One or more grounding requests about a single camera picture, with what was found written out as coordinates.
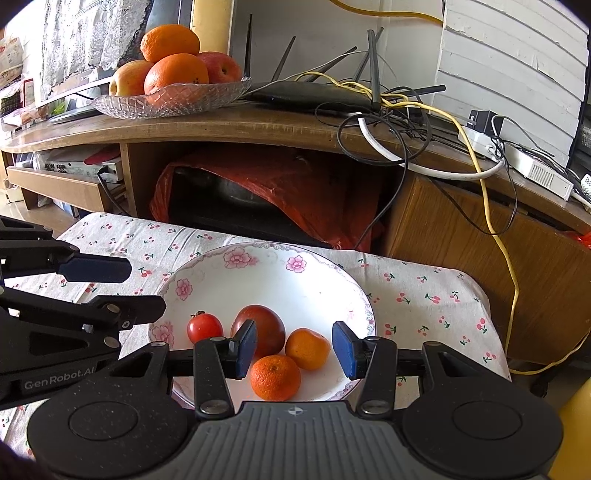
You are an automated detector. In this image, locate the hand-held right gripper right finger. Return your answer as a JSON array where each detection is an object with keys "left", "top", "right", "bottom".
[{"left": 332, "top": 320, "right": 483, "bottom": 416}]

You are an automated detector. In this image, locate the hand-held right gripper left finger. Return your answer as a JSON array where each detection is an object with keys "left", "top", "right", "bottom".
[{"left": 110, "top": 320, "right": 257, "bottom": 419}]

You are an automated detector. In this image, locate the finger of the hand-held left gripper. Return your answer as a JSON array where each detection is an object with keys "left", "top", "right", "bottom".
[
  {"left": 0, "top": 216, "right": 133, "bottom": 284},
  {"left": 0, "top": 286, "right": 167, "bottom": 370}
]

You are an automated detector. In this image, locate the large dark red tomato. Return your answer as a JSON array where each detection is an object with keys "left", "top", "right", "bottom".
[{"left": 230, "top": 305, "right": 287, "bottom": 360}]

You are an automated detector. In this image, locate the orange tangerine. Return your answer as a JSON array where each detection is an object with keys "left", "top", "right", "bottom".
[
  {"left": 285, "top": 328, "right": 331, "bottom": 371},
  {"left": 250, "top": 354, "right": 302, "bottom": 402}
]

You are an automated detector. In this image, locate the small red tomato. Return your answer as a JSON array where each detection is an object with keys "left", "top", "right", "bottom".
[{"left": 187, "top": 310, "right": 225, "bottom": 345}]

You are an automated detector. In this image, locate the white floral bowl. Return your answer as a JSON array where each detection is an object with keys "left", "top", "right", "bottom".
[{"left": 148, "top": 241, "right": 377, "bottom": 409}]

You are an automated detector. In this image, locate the cherry print tablecloth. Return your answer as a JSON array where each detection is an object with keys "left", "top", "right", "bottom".
[{"left": 0, "top": 212, "right": 511, "bottom": 459}]

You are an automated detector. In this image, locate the silver set-top box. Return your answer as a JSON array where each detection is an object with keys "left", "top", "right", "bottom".
[{"left": 33, "top": 156, "right": 123, "bottom": 184}]

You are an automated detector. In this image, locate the red cloth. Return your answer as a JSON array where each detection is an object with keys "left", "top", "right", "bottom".
[{"left": 85, "top": 145, "right": 122, "bottom": 165}]

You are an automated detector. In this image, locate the red plastic bag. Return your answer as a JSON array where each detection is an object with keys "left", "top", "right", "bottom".
[{"left": 150, "top": 148, "right": 387, "bottom": 253}]

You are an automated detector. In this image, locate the clear glass fruit dish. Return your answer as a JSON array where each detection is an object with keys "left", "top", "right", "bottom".
[{"left": 92, "top": 77, "right": 253, "bottom": 120}]

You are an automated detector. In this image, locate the colourful printed box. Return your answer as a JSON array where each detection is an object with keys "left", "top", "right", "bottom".
[{"left": 0, "top": 76, "right": 52, "bottom": 126}]

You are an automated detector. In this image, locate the yellow-red apple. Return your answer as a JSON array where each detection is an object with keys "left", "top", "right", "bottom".
[{"left": 109, "top": 60, "right": 154, "bottom": 97}]

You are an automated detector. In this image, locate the large orange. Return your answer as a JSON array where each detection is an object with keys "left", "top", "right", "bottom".
[
  {"left": 144, "top": 54, "right": 210, "bottom": 96},
  {"left": 140, "top": 24, "right": 201, "bottom": 64}
]

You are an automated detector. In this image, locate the wooden television cabinet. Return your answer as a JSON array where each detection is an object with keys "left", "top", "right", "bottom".
[{"left": 0, "top": 99, "right": 591, "bottom": 366}]

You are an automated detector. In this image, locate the white lace cloth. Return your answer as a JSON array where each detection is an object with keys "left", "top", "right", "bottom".
[{"left": 41, "top": 0, "right": 156, "bottom": 94}]

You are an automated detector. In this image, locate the red apple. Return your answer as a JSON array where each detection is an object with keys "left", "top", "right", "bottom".
[{"left": 198, "top": 51, "right": 243, "bottom": 85}]

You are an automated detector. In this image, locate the white power strip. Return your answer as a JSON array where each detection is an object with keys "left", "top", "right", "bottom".
[{"left": 457, "top": 124, "right": 509, "bottom": 161}]

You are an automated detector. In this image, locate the black router with antennas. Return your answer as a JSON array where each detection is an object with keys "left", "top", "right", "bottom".
[{"left": 242, "top": 14, "right": 447, "bottom": 114}]

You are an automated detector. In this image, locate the flat screen television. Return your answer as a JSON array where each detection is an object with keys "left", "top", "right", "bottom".
[{"left": 41, "top": 0, "right": 195, "bottom": 125}]

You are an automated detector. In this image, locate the black power adapter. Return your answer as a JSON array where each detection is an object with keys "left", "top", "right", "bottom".
[{"left": 468, "top": 110, "right": 500, "bottom": 136}]

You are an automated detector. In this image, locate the white slatted panel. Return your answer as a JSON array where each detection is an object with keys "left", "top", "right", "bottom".
[{"left": 436, "top": 0, "right": 588, "bottom": 168}]

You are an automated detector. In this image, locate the white cable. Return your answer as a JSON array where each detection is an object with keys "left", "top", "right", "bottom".
[{"left": 358, "top": 117, "right": 507, "bottom": 180}]

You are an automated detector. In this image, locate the yellow cable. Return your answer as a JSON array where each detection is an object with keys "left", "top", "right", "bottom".
[{"left": 295, "top": 0, "right": 591, "bottom": 376}]

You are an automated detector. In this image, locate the tangle of black cables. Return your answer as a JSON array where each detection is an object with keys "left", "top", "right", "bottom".
[{"left": 336, "top": 83, "right": 520, "bottom": 234}]

